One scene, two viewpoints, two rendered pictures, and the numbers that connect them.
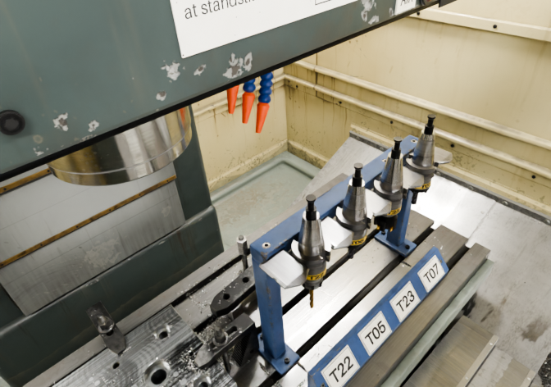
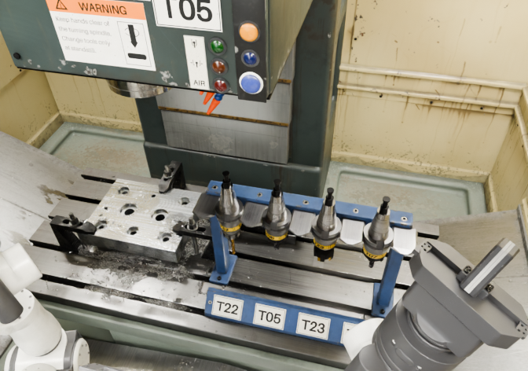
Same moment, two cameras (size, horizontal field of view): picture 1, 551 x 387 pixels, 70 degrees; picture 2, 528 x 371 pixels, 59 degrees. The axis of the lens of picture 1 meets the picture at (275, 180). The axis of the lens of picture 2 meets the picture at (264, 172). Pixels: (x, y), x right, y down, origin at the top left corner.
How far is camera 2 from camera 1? 0.75 m
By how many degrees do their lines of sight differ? 42
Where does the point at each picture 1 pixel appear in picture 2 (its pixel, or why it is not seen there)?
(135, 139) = not seen: hidden behind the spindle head
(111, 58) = (42, 51)
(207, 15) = (74, 50)
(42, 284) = (181, 134)
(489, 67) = not seen: outside the picture
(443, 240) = not seen: hidden behind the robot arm
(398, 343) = (280, 340)
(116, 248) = (230, 145)
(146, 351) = (168, 202)
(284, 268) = (205, 204)
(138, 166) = (121, 90)
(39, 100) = (24, 53)
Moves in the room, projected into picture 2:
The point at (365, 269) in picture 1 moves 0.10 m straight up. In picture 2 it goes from (334, 292) to (337, 269)
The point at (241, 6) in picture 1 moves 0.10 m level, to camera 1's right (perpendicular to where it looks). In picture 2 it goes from (87, 52) to (112, 78)
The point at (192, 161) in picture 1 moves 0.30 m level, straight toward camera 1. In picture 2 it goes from (313, 123) to (254, 170)
